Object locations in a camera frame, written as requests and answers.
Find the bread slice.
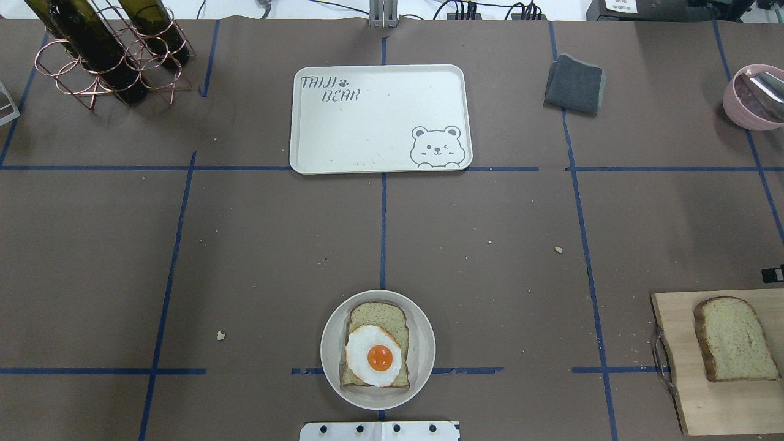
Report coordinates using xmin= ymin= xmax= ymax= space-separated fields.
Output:
xmin=341 ymin=302 xmax=410 ymax=388
xmin=693 ymin=296 xmax=781 ymax=383

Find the white bear serving tray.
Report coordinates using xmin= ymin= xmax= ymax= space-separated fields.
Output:
xmin=289 ymin=64 xmax=473 ymax=174

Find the wooden cutting board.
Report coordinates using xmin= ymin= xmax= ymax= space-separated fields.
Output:
xmin=652 ymin=288 xmax=783 ymax=436

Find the pink bowl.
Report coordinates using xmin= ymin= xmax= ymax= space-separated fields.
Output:
xmin=723 ymin=64 xmax=782 ymax=132

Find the metal scoop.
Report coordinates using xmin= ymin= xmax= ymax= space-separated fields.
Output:
xmin=739 ymin=72 xmax=783 ymax=108

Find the grey folded cloth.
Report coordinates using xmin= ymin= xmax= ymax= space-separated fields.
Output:
xmin=544 ymin=53 xmax=606 ymax=115

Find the white round plate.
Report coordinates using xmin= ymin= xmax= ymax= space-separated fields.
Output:
xmin=320 ymin=290 xmax=436 ymax=411

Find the fried egg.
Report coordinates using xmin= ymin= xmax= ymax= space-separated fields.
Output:
xmin=345 ymin=325 xmax=402 ymax=388

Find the dark green wine bottle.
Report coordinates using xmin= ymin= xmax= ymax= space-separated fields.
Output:
xmin=50 ymin=1 xmax=148 ymax=104
xmin=120 ymin=1 xmax=190 ymax=72
xmin=24 ymin=0 xmax=79 ymax=59

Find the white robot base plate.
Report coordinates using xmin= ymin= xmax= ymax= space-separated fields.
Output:
xmin=299 ymin=421 xmax=461 ymax=440

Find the aluminium frame post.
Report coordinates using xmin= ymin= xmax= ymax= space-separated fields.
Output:
xmin=369 ymin=0 xmax=399 ymax=28

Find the copper wire bottle rack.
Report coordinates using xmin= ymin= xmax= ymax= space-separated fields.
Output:
xmin=27 ymin=1 xmax=194 ymax=110

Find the white wire cup rack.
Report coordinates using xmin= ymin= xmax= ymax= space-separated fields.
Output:
xmin=0 ymin=81 xmax=21 ymax=126

